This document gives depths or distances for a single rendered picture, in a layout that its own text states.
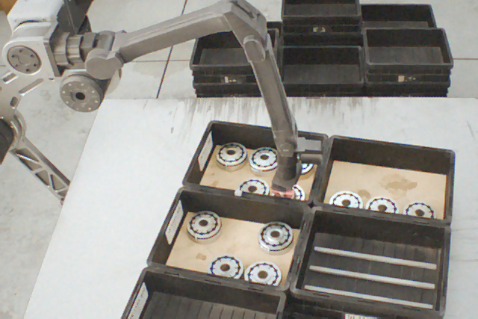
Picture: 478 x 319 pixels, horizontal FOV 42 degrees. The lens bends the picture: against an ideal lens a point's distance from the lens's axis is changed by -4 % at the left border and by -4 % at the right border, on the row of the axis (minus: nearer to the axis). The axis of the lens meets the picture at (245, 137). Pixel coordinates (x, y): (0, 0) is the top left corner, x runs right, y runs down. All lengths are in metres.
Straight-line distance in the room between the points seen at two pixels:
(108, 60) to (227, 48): 1.68
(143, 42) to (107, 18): 3.06
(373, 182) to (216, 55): 1.37
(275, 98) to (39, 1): 0.67
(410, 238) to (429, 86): 1.26
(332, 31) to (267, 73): 1.73
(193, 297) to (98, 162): 0.81
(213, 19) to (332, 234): 0.77
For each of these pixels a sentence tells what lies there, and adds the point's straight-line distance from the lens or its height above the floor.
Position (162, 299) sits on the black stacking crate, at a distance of 1.81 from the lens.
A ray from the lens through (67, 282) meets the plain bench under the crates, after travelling 2.09.
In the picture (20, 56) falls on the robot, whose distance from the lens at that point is 1.66.
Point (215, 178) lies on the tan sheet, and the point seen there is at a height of 0.83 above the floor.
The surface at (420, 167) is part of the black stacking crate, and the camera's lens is 2.07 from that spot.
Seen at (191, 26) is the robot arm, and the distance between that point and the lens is 1.48.
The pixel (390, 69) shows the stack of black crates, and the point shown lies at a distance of 2.91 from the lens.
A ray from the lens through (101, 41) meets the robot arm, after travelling 1.61.
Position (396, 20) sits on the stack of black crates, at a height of 0.38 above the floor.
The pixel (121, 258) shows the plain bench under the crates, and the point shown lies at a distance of 2.09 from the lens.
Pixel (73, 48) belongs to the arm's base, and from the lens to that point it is 1.60.
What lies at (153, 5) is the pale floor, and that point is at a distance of 4.62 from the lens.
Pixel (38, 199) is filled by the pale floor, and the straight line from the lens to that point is 3.37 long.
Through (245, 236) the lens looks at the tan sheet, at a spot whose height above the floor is 0.83.
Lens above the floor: 2.32
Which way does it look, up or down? 43 degrees down
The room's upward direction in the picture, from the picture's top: 6 degrees counter-clockwise
